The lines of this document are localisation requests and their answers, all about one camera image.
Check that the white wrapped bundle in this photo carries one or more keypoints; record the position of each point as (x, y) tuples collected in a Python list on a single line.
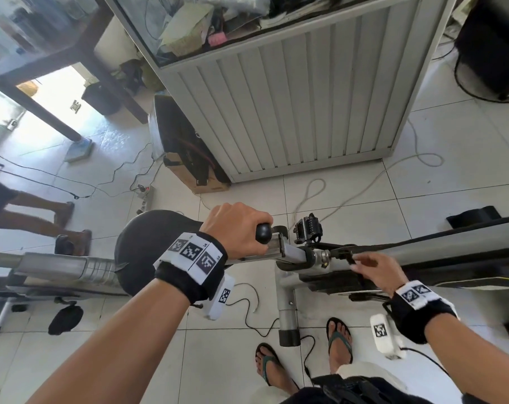
[(233, 2)]

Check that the person's right foot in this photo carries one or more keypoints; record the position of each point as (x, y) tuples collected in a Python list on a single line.
[(340, 357)]

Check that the dark green flip-flop sandal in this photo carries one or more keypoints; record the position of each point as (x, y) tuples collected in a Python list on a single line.
[(268, 358), (336, 336)]

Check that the black left wristband with markers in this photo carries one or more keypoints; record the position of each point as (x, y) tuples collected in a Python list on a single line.
[(174, 281)]

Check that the black bin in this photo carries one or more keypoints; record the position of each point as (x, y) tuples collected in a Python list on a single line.
[(101, 98)]

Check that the brown cardboard box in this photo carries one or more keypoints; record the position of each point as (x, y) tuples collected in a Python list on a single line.
[(212, 185)]

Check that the green gas cylinder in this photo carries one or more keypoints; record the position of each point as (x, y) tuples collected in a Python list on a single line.
[(151, 77)]

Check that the grey glass display cabinet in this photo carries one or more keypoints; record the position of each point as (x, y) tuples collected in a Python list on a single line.
[(313, 100)]

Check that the black wristband with markers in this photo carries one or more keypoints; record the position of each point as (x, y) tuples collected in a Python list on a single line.
[(410, 319), (174, 281)]

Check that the grey exercise machine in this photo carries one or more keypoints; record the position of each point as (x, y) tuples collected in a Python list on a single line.
[(61, 269)]

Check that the person's foot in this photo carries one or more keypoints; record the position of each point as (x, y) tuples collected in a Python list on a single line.
[(275, 374), (340, 357)]

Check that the metal floor door latch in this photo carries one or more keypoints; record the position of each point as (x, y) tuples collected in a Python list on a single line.
[(12, 124), (75, 105)]

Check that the dark wooden table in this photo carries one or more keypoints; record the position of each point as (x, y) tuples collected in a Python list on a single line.
[(90, 58)]

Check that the person's left forearm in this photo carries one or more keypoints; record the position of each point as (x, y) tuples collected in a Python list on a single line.
[(124, 345)]

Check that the black wrench tool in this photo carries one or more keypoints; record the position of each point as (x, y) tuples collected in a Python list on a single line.
[(321, 257)]

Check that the person's right forearm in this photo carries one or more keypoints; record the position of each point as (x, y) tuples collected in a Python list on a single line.
[(477, 361)]

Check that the person's right hand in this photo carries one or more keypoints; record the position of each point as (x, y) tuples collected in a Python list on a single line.
[(382, 273)]

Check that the person's left hand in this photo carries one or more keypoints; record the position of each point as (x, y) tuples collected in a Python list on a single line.
[(233, 231)]

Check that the person's left foot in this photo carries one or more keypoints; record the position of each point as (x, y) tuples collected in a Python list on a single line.
[(275, 374)]

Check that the black flat rubber piece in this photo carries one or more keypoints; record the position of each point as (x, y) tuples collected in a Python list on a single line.
[(473, 217)]

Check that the black right wristband with markers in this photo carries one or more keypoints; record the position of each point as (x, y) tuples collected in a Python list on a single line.
[(410, 319)]

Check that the black plastic bag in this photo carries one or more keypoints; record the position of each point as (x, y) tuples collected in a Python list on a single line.
[(296, 4)]

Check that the grey black exercise bike frame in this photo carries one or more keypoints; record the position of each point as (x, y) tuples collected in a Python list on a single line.
[(448, 248)]

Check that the black glass door cooler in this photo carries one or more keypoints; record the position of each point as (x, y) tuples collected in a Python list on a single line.
[(490, 46)]

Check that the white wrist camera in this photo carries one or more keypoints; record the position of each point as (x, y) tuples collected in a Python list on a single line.
[(218, 300), (380, 332)]

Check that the small pink item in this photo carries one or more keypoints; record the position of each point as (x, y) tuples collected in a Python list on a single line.
[(217, 39)]

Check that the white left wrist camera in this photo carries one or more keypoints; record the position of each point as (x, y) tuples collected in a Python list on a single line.
[(218, 300)]

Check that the black bike saddle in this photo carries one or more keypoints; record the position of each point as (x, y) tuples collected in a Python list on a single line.
[(145, 244)]

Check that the black bike pedal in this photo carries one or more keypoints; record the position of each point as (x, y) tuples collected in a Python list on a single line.
[(309, 229)]

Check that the person's dark shorts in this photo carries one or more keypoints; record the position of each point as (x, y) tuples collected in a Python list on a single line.
[(363, 395)]

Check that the brown paper envelope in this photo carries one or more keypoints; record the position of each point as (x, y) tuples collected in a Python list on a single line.
[(187, 31)]

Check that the white power strip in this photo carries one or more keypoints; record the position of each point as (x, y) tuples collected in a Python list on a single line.
[(146, 197)]

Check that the black machine pedal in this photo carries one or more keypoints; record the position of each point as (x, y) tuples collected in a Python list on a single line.
[(65, 320)]

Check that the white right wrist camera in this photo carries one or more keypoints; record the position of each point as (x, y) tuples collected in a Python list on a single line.
[(380, 332)]

